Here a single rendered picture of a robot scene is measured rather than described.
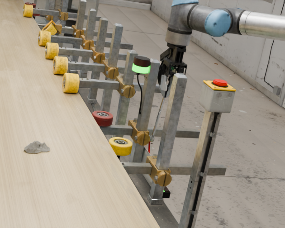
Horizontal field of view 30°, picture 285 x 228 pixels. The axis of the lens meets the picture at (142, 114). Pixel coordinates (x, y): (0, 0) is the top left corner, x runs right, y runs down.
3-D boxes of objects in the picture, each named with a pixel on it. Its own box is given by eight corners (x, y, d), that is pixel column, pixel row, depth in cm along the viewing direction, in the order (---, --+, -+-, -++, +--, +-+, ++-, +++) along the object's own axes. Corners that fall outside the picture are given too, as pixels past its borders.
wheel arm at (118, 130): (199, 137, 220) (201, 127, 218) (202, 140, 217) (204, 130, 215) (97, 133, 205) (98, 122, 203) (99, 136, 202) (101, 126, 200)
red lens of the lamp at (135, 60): (146, 62, 197) (147, 56, 196) (151, 67, 192) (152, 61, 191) (130, 61, 195) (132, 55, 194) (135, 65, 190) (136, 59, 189)
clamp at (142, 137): (138, 131, 214) (140, 120, 212) (149, 146, 202) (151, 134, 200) (125, 131, 212) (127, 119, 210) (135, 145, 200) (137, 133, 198)
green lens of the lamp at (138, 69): (145, 68, 198) (146, 63, 197) (150, 73, 193) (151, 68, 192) (130, 67, 196) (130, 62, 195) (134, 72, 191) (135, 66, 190)
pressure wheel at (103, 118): (106, 137, 209) (110, 109, 205) (111, 145, 202) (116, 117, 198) (86, 136, 206) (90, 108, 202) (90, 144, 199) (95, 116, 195)
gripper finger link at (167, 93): (169, 101, 199) (173, 78, 196) (163, 96, 205) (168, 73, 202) (177, 102, 201) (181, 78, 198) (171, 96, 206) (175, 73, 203)
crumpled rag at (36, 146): (40, 141, 168) (41, 135, 167) (53, 150, 164) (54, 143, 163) (16, 146, 162) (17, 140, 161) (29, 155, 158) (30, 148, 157)
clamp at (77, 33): (79, 34, 321) (81, 26, 319) (84, 39, 309) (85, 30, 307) (69, 33, 318) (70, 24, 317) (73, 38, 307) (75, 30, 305)
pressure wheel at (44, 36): (50, 44, 281) (48, 48, 289) (51, 29, 282) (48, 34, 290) (39, 43, 279) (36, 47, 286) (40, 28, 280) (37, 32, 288)
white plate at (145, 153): (133, 157, 219) (137, 135, 215) (153, 188, 196) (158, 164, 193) (131, 157, 218) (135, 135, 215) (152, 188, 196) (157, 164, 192)
